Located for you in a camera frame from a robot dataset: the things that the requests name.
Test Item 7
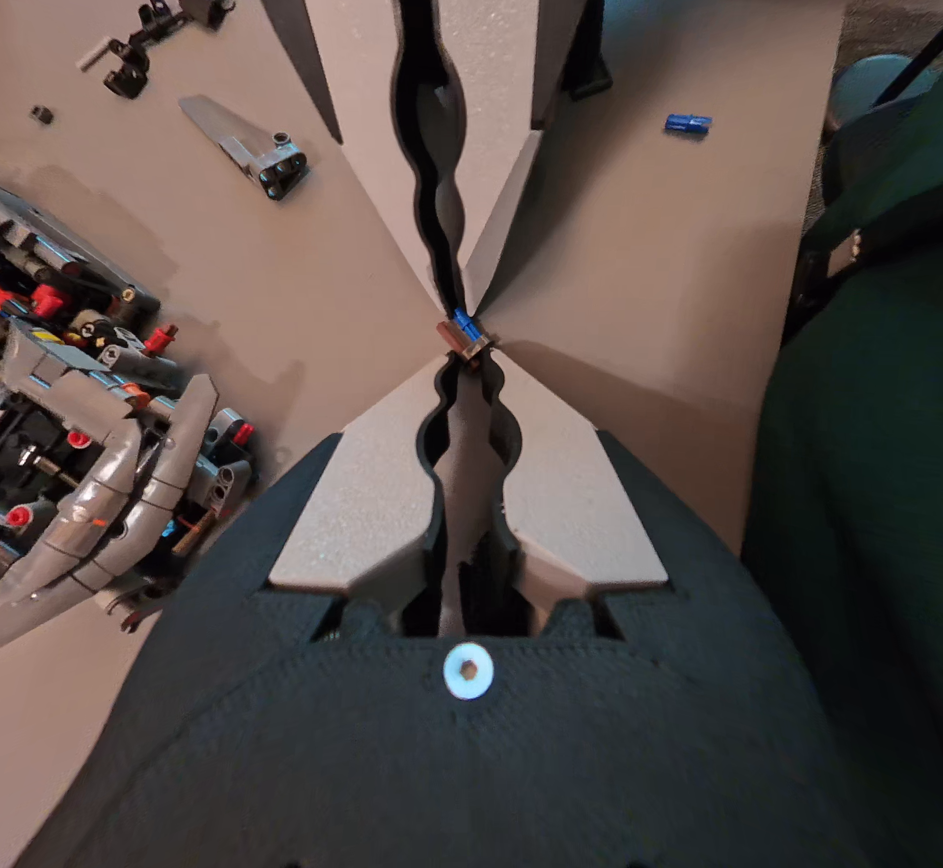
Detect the grey lego wing dark connector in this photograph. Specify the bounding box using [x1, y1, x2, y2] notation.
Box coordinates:
[178, 94, 310, 202]

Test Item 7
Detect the black lego connector piece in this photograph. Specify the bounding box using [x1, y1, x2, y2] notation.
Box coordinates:
[111, 0, 189, 69]

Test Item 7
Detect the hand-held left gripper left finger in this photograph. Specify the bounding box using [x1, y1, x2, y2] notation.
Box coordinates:
[267, 352, 461, 635]

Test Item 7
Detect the grey black lego spaceship model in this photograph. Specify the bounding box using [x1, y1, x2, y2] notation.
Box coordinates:
[0, 186, 259, 648]

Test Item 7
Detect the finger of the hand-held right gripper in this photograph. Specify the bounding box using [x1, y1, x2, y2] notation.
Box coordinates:
[438, 0, 548, 315]
[292, 0, 461, 316]

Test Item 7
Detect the black curved lego piece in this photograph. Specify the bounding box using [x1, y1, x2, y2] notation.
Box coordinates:
[102, 59, 150, 101]

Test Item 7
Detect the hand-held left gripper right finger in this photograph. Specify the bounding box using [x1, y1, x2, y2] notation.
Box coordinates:
[480, 350, 670, 635]

